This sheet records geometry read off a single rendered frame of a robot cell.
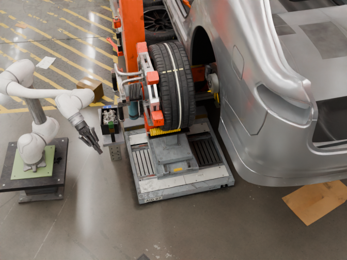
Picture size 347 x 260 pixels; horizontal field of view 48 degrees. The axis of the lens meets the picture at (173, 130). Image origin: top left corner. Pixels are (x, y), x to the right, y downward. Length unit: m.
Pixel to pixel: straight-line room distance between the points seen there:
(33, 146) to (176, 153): 1.16
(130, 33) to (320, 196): 2.07
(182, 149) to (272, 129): 1.44
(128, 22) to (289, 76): 1.54
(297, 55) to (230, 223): 1.41
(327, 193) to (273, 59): 1.86
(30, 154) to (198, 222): 1.42
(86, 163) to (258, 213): 1.58
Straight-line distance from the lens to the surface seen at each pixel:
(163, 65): 2.74
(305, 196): 3.55
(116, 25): 4.53
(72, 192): 3.52
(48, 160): 3.38
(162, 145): 3.43
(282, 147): 2.18
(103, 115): 3.30
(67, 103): 2.51
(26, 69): 2.95
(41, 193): 3.55
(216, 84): 3.02
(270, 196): 3.48
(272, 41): 2.09
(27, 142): 3.19
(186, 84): 2.73
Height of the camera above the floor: 2.80
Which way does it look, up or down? 46 degrees down
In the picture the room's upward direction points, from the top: straight up
